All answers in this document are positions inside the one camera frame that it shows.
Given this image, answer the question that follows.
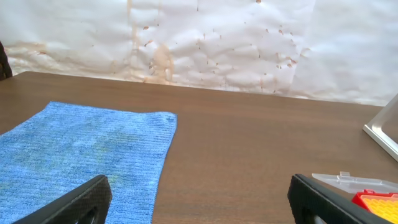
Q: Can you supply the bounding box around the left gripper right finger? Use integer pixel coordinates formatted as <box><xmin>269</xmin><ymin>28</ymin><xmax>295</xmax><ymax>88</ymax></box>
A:
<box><xmin>287</xmin><ymin>173</ymin><xmax>394</xmax><ymax>224</ymax></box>

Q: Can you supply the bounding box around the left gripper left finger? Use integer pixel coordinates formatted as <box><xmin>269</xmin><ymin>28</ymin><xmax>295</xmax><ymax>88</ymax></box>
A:
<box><xmin>12</xmin><ymin>174</ymin><xmax>113</xmax><ymax>224</ymax></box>

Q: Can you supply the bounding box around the blue cloth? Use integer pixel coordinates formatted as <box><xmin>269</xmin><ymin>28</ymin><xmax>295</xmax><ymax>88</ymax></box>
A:
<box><xmin>0</xmin><ymin>101</ymin><xmax>178</xmax><ymax>224</ymax></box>

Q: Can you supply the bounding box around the red and yellow tip box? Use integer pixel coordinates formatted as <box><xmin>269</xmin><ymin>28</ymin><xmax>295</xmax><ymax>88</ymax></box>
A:
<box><xmin>312</xmin><ymin>170</ymin><xmax>398</xmax><ymax>223</ymax></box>

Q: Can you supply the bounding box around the white and blue stand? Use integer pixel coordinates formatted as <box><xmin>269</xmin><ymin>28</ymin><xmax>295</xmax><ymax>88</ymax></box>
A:
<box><xmin>362</xmin><ymin>93</ymin><xmax>398</xmax><ymax>162</ymax></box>

